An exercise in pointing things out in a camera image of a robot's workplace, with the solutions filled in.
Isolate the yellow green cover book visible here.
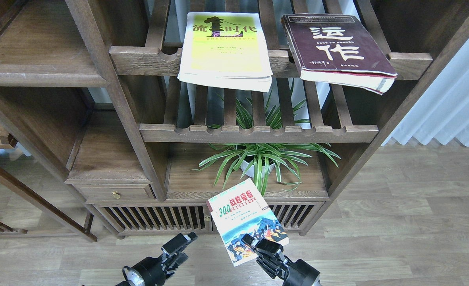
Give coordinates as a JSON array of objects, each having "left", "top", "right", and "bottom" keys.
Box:
[{"left": 178, "top": 12, "right": 273, "bottom": 93}]

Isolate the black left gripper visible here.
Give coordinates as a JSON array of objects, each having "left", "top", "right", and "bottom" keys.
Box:
[{"left": 124, "top": 232, "right": 198, "bottom": 286}]

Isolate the white plant pot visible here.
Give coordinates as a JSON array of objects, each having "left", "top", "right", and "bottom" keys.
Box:
[{"left": 240, "top": 156, "right": 275, "bottom": 178}]

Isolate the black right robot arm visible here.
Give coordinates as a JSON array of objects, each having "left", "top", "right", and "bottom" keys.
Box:
[{"left": 241, "top": 234, "right": 321, "bottom": 286}]

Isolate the white blue illustrated book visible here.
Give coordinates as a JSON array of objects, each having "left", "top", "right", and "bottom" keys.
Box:
[{"left": 207, "top": 178, "right": 289, "bottom": 267}]

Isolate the dark wooden bookshelf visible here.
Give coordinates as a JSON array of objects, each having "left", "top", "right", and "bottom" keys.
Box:
[{"left": 0, "top": 0, "right": 469, "bottom": 238}]

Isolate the green spider plant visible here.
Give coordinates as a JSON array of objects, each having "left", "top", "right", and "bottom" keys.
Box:
[{"left": 193, "top": 77, "right": 342, "bottom": 197}]

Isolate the white pleated curtain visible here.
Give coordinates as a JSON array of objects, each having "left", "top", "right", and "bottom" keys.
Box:
[{"left": 385, "top": 39, "right": 469, "bottom": 147}]

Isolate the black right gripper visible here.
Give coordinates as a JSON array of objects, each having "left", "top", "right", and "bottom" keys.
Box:
[{"left": 241, "top": 234, "right": 321, "bottom": 286}]

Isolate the maroon cover book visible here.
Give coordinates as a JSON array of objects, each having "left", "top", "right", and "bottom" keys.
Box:
[{"left": 281, "top": 14, "right": 397, "bottom": 95}]

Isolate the brass drawer knob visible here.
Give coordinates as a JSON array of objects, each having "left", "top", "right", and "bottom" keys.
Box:
[{"left": 112, "top": 191, "right": 121, "bottom": 199}]

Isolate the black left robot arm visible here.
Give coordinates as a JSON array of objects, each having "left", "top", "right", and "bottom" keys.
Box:
[{"left": 118, "top": 232, "right": 197, "bottom": 286}]

